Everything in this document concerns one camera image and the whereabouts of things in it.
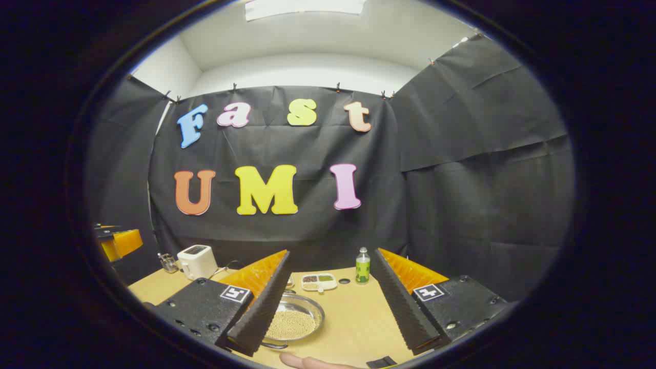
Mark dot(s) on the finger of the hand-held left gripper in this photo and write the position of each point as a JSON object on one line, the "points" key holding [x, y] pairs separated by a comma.
{"points": [[106, 231], [123, 245]]}

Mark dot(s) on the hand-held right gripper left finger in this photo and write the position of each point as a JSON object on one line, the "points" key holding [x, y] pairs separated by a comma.
{"points": [[261, 307]]}

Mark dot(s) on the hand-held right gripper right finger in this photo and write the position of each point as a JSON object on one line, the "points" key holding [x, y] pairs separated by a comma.
{"points": [[397, 302]]}

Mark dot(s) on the pile of soybeans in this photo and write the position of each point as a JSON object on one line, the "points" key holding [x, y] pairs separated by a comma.
{"points": [[294, 324]]}

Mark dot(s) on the green drink bottle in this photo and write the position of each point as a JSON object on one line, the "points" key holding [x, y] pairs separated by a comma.
{"points": [[363, 269]]}

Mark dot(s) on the white divided dish of grains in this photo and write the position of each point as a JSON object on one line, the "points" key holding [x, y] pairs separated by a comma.
{"points": [[319, 281]]}

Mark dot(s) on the white toaster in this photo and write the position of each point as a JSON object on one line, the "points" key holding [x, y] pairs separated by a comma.
{"points": [[197, 261]]}

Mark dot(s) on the black backdrop cloth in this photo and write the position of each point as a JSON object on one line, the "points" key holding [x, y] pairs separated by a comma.
{"points": [[307, 236]]}

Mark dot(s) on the ceiling light panel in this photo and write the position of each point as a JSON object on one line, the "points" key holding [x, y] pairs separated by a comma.
{"points": [[305, 7]]}

